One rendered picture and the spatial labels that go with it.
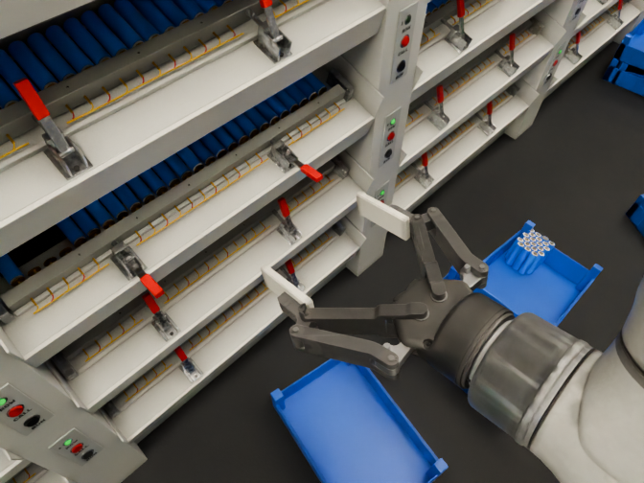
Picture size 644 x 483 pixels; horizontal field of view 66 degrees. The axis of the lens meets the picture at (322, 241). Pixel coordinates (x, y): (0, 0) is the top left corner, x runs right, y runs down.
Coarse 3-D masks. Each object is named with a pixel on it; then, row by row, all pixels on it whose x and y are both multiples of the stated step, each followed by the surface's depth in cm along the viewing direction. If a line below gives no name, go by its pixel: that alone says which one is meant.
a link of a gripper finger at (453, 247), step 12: (432, 216) 50; (444, 228) 49; (444, 240) 49; (456, 240) 48; (444, 252) 50; (456, 252) 47; (468, 252) 46; (456, 264) 48; (480, 264) 45; (480, 276) 45; (480, 288) 46
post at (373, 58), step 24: (408, 0) 69; (384, 24) 69; (360, 48) 75; (384, 48) 72; (360, 72) 78; (384, 72) 76; (408, 72) 81; (384, 96) 80; (408, 96) 86; (384, 120) 85; (360, 144) 90; (384, 168) 97; (360, 216) 105; (384, 240) 121; (360, 264) 120
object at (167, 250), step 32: (352, 96) 83; (320, 128) 79; (352, 128) 80; (320, 160) 79; (224, 192) 71; (256, 192) 72; (160, 224) 67; (192, 224) 68; (224, 224) 70; (160, 256) 66; (192, 256) 71; (0, 288) 60; (64, 288) 62; (96, 288) 62; (128, 288) 63; (0, 320) 59; (32, 320) 59; (64, 320) 60; (96, 320) 64; (32, 352) 58
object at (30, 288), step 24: (336, 96) 79; (288, 120) 75; (264, 144) 73; (288, 144) 75; (216, 168) 70; (168, 192) 67; (192, 192) 68; (216, 192) 70; (144, 216) 65; (96, 240) 62; (120, 240) 64; (144, 240) 65; (72, 264) 61; (24, 288) 58; (48, 288) 60; (72, 288) 61
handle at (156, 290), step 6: (132, 264) 62; (138, 264) 62; (132, 270) 62; (138, 270) 61; (138, 276) 61; (144, 276) 61; (144, 282) 60; (150, 282) 60; (150, 288) 59; (156, 288) 59; (162, 288) 59; (156, 294) 59; (162, 294) 60
